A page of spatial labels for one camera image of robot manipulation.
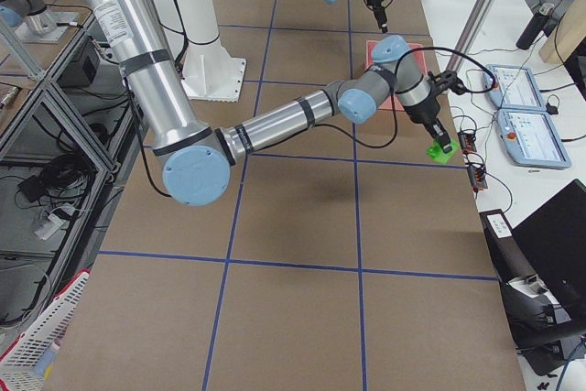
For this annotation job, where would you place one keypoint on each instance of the green block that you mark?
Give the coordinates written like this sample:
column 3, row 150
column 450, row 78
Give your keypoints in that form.
column 437, row 154

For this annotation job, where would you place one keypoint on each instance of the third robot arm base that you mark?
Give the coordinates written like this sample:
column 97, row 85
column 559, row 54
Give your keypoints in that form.
column 32, row 20

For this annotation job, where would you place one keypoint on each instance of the pink plastic box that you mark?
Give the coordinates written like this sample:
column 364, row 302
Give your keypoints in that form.
column 404, row 65

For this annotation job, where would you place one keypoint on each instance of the upper teach pendant tablet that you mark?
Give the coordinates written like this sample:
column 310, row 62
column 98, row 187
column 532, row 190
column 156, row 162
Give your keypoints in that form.
column 516, row 89

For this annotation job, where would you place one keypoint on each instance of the teach pendant tablet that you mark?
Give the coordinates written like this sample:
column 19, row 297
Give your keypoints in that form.
column 531, row 140
column 516, row 89

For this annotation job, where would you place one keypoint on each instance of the lower teach pendant tablet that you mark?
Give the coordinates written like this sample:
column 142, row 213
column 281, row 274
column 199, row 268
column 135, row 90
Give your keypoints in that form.
column 531, row 140

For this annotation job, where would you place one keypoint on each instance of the black water bottle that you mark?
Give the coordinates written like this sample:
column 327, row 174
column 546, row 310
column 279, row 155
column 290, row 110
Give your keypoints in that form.
column 535, row 25

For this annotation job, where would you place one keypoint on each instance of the black laptop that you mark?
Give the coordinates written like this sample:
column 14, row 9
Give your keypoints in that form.
column 552, row 239

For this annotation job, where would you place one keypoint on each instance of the black power adapter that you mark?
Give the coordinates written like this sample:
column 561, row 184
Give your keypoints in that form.
column 32, row 188

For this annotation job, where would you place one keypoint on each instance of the white plastic basket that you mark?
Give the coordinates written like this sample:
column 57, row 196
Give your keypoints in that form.
column 27, row 363

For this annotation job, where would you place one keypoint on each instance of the aluminium frame post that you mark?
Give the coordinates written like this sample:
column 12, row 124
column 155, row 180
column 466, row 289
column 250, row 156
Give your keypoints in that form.
column 470, row 31

